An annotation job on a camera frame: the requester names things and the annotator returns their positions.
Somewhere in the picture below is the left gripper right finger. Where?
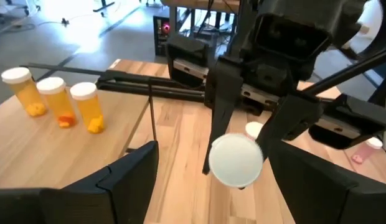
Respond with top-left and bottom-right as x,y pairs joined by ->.
267,139 -> 386,224

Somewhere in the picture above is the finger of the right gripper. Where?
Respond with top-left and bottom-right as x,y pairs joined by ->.
255,93 -> 324,161
201,57 -> 244,175

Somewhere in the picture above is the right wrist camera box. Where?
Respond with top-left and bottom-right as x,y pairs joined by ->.
252,14 -> 332,74

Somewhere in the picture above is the black computer tower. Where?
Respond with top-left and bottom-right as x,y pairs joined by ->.
153,15 -> 171,57

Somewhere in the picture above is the pink medicine bottle white cap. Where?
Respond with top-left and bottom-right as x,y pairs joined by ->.
351,136 -> 384,165

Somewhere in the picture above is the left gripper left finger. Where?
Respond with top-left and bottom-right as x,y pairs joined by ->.
0,140 -> 159,224

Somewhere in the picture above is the green medicine bottle white cap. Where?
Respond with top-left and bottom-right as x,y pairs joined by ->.
207,133 -> 265,190

